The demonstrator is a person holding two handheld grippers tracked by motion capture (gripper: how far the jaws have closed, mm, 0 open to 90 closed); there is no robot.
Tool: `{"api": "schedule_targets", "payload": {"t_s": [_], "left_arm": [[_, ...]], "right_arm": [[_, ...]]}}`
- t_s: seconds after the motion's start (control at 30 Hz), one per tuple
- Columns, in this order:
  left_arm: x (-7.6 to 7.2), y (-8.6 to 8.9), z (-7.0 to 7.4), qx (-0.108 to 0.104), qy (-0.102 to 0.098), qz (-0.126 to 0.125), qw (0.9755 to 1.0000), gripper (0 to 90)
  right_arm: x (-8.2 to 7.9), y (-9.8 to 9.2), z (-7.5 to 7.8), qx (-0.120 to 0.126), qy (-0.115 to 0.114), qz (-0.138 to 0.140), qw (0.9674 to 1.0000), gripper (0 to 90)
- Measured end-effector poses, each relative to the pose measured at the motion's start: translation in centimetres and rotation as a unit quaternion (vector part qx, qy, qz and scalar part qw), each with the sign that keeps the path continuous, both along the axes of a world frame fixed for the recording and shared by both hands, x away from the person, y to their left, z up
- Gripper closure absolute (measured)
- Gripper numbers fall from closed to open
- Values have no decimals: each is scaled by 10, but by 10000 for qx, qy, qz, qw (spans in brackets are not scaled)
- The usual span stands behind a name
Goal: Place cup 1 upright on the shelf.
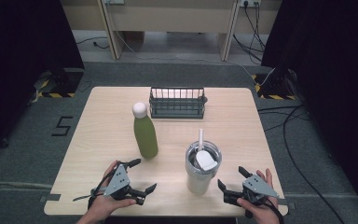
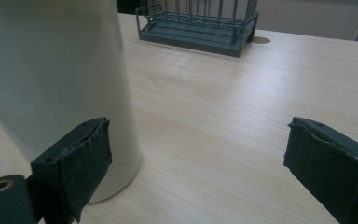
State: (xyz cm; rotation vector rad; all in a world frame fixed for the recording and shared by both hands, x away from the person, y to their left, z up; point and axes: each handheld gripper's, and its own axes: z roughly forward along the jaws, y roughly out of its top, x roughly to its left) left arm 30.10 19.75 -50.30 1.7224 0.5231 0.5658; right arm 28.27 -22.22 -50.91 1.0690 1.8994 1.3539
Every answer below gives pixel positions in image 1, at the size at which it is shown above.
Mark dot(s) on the person's left hand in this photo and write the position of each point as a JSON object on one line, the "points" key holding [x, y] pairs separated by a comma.
{"points": [[105, 208]]}

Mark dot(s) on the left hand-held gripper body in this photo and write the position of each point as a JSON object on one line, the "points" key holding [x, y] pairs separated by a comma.
{"points": [[118, 182]]}

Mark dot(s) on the green bottle with white cap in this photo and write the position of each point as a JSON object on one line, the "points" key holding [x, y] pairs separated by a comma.
{"points": [[145, 137]]}

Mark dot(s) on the stand base with hazard tape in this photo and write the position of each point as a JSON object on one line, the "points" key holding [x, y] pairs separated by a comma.
{"points": [[273, 87], [60, 84]]}

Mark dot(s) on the person's right hand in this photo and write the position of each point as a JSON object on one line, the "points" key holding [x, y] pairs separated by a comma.
{"points": [[262, 213]]}

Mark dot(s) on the grey tape strip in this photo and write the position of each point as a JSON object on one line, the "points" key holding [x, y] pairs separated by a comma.
{"points": [[289, 204], [51, 197]]}

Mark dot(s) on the beige desk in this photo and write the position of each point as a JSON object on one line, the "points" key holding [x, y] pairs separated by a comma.
{"points": [[171, 18]]}

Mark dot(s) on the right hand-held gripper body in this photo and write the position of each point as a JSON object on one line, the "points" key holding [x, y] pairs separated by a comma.
{"points": [[256, 186]]}

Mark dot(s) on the white wall socket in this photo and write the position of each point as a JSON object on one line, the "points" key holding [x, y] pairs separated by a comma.
{"points": [[250, 2]]}

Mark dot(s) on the dark curtain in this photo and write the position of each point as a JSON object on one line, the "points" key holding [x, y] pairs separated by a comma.
{"points": [[15, 62], [332, 77]]}

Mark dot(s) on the white tumbler with straw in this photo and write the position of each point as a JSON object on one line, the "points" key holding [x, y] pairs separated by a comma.
{"points": [[199, 179]]}

